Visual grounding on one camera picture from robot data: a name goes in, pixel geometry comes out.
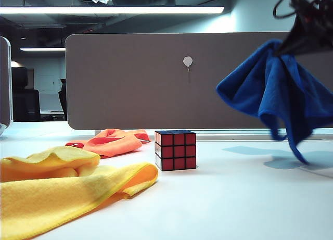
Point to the short ceiling light strip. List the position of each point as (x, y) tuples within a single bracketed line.
[(43, 49)]

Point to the white divider support bracket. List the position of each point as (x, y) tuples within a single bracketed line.
[(97, 132)]

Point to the orange microfiber rag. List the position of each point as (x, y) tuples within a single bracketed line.
[(114, 143)]

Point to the brown fabric desk divider panel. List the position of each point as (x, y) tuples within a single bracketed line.
[(145, 83)]

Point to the Rubik's cube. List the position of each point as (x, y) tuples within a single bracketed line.
[(177, 151)]

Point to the long ceiling light strip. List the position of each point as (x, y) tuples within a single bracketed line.
[(112, 10)]

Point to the white round adhesive hook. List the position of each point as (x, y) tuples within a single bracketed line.
[(187, 61)]

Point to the blue microfiber rag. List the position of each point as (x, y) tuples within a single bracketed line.
[(281, 94)]

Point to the black office chair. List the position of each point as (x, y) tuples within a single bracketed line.
[(26, 99)]

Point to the yellow microfiber rag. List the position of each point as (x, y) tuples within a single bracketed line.
[(52, 195)]

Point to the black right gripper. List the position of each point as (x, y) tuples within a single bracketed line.
[(316, 5)]

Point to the dark narrow chair back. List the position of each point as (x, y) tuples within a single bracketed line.
[(62, 99)]

